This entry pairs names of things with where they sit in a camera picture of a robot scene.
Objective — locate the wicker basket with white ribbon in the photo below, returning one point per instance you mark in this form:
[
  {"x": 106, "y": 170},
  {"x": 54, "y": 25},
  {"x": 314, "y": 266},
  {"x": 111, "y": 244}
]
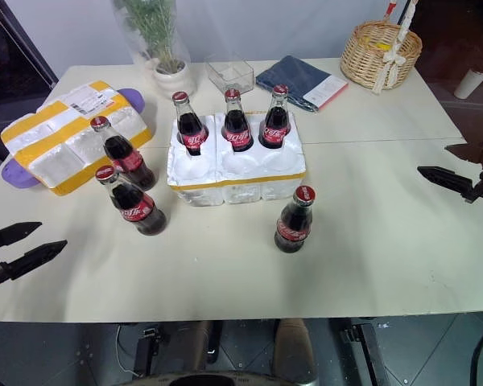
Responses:
[{"x": 376, "y": 60}]

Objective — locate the dark window frame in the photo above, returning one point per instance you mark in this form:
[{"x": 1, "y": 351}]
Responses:
[{"x": 12, "y": 48}]

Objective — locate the foam package with yellow tape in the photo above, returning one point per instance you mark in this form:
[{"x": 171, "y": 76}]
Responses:
[{"x": 56, "y": 136}]

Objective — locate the black table leg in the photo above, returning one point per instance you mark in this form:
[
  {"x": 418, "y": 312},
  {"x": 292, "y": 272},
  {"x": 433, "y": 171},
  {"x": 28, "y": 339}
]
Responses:
[
  {"x": 364, "y": 354},
  {"x": 149, "y": 350}
]

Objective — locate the green plant in white pot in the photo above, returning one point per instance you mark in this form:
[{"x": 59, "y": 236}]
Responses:
[{"x": 167, "y": 74}]

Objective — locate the folded blue jeans cloth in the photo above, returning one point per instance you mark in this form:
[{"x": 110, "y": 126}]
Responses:
[{"x": 294, "y": 78}]

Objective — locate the clear plastic box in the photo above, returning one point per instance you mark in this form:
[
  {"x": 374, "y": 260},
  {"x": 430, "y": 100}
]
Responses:
[{"x": 230, "y": 74}]

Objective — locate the white cup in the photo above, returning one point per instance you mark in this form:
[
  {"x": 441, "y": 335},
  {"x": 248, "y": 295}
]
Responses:
[{"x": 469, "y": 84}]

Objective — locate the purple oval tray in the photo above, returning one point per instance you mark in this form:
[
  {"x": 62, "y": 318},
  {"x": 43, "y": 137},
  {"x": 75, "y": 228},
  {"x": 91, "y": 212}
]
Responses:
[{"x": 16, "y": 175}]

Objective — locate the brown rounded shape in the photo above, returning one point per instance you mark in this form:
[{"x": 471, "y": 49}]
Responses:
[{"x": 294, "y": 350}]

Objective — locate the glass cola bottle red cap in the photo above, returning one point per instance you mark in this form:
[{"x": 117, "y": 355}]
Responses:
[
  {"x": 237, "y": 128},
  {"x": 192, "y": 128},
  {"x": 275, "y": 124},
  {"x": 139, "y": 209},
  {"x": 126, "y": 157},
  {"x": 294, "y": 225}
]

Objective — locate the white foam bottle tray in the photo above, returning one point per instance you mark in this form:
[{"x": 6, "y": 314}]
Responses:
[{"x": 241, "y": 177}]

